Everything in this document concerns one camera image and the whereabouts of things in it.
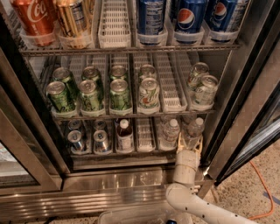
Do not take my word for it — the orange power cable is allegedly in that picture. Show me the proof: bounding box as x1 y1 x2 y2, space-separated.
248 160 276 221

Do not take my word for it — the brown juice bottle white cap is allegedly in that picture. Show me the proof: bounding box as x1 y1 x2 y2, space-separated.
117 119 134 153

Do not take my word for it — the silver can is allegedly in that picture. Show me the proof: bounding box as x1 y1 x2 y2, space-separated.
94 120 107 130
94 129 110 154
68 120 83 131
67 130 85 151
187 62 209 91
194 75 218 105

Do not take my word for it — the green can back left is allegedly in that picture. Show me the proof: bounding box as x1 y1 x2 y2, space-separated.
52 67 78 101

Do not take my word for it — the silver can right front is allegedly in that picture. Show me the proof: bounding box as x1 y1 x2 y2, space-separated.
194 75 218 105

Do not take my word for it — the silver can bottom left back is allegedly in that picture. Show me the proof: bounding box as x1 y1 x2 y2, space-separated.
68 120 83 131

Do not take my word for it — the gold soda can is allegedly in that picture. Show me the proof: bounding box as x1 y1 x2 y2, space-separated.
56 0 91 49

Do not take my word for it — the silver can right back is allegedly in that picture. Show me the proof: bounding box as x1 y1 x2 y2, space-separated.
187 62 209 91

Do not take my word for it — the empty white shelf tray middle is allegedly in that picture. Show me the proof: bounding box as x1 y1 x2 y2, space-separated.
153 52 187 113

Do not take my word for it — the red Coca-Cola can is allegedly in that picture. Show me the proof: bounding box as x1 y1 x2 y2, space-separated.
10 0 56 46

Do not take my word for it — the white diet can back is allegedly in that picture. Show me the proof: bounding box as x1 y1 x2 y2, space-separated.
138 64 157 82

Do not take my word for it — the empty white shelf tray top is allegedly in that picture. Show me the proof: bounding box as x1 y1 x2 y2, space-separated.
98 0 131 48

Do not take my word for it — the white diet can front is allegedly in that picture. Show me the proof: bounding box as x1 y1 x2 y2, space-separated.
139 78 159 109

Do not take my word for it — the green can front left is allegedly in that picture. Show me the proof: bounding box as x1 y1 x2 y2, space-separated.
46 81 75 113

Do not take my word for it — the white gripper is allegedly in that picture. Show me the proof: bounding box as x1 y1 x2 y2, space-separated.
173 134 203 186

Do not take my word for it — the silver can bottom left front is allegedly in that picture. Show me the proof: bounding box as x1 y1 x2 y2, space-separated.
67 130 85 151

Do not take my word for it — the empty white shelf tray bottom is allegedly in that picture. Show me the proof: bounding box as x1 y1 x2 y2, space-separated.
136 117 156 152

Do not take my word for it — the white diet can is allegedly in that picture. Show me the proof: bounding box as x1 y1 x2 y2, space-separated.
138 64 157 82
139 78 159 109

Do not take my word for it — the blue Pepsi can left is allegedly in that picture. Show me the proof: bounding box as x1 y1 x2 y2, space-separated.
136 0 166 46

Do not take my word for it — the clear plastic bin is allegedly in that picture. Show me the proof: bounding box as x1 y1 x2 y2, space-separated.
97 204 193 224

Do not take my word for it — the clear water bottle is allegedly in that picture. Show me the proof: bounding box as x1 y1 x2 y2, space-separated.
183 117 205 150
160 119 180 151

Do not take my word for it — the green can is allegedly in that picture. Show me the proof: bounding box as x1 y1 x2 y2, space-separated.
52 67 78 101
110 65 127 81
81 66 103 92
79 80 103 112
110 79 131 110
46 81 75 113

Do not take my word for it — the blue Pepsi can right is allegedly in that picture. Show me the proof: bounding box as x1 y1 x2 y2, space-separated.
204 0 249 43

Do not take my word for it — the open fridge glass door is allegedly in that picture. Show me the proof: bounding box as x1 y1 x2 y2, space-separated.
207 19 280 185

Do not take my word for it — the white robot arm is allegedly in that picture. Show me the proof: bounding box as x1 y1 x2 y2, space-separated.
165 136 257 224

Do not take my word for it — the blue Pepsi can middle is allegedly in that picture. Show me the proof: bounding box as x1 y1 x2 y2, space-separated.
174 0 208 44

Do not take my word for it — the blue pepsi can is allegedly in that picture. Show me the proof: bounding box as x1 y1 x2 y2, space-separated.
204 0 249 43
136 0 166 46
174 0 208 44

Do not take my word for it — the empty white shelf tray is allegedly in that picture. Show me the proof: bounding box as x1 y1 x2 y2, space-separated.
98 0 131 48
136 117 156 152
153 52 187 113

